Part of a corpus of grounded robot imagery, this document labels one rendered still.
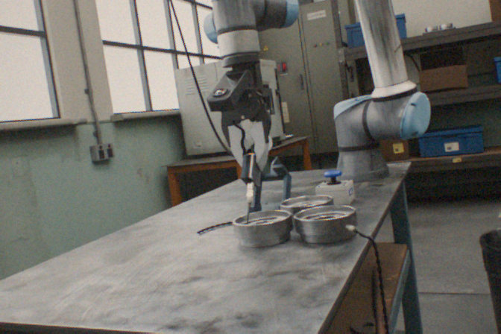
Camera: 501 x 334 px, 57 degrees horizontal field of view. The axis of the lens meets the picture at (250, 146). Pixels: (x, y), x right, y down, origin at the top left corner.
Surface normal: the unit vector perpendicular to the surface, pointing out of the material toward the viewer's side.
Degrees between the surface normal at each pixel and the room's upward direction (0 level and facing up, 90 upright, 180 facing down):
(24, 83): 90
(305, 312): 0
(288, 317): 0
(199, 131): 90
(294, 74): 90
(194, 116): 90
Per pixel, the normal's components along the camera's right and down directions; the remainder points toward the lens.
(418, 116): 0.71, 0.07
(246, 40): 0.37, 0.00
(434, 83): -0.44, -0.01
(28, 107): 0.91, -0.11
